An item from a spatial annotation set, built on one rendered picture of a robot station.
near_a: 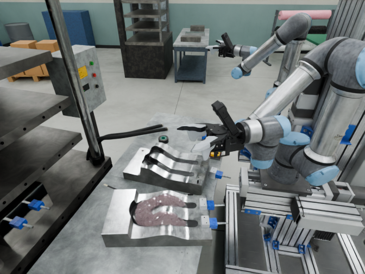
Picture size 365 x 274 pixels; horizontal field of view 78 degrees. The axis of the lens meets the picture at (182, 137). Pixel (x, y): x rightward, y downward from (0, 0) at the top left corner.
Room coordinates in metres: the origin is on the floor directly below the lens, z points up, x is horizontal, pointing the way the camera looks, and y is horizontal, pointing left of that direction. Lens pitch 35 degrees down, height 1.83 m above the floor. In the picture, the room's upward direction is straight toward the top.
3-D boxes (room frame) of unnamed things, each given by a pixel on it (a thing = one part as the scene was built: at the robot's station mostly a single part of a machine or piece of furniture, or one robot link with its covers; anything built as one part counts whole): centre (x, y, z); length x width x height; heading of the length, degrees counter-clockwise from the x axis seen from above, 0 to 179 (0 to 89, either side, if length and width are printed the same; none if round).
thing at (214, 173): (1.02, -0.24, 0.83); 0.13 x 0.05 x 0.05; 68
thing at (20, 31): (6.72, 4.49, 0.44); 0.59 x 0.59 x 0.88
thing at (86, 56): (1.47, 0.71, 0.74); 0.30 x 0.22 x 1.47; 164
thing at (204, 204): (0.77, -0.16, 0.86); 0.13 x 0.05 x 0.05; 91
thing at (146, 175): (1.07, 0.10, 0.87); 0.50 x 0.26 x 0.14; 74
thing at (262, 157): (0.63, -0.28, 1.34); 0.11 x 0.08 x 0.11; 16
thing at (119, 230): (0.70, 0.11, 0.86); 0.50 x 0.26 x 0.11; 91
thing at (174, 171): (1.06, 0.08, 0.92); 0.35 x 0.16 x 0.09; 74
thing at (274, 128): (0.62, -0.29, 1.43); 0.11 x 0.08 x 0.09; 106
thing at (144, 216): (0.71, 0.11, 0.90); 0.26 x 0.18 x 0.08; 91
